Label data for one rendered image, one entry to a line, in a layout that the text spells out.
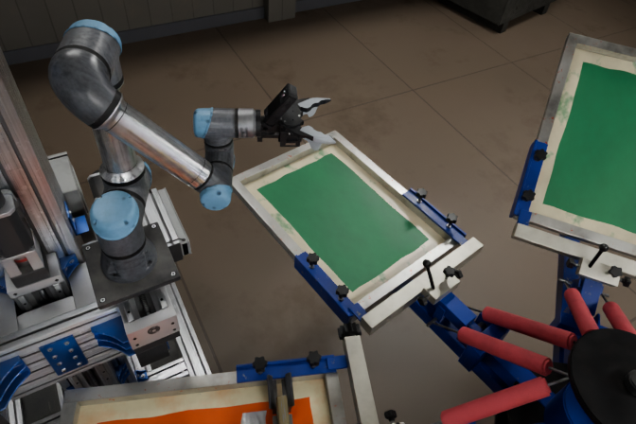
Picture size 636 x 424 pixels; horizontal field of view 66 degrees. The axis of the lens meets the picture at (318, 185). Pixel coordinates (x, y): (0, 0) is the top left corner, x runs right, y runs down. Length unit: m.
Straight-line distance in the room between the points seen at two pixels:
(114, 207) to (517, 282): 2.51
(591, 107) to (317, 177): 1.12
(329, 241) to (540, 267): 1.83
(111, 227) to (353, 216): 1.02
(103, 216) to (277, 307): 1.67
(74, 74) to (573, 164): 1.70
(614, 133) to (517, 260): 1.42
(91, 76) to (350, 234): 1.19
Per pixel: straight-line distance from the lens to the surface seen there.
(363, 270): 1.86
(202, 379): 1.61
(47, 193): 1.46
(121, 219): 1.33
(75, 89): 1.10
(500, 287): 3.22
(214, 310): 2.86
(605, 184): 2.12
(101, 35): 1.20
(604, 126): 2.19
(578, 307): 1.75
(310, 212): 2.00
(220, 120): 1.25
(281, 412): 1.49
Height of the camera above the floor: 2.46
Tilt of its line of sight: 46 degrees down
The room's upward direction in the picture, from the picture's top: 6 degrees clockwise
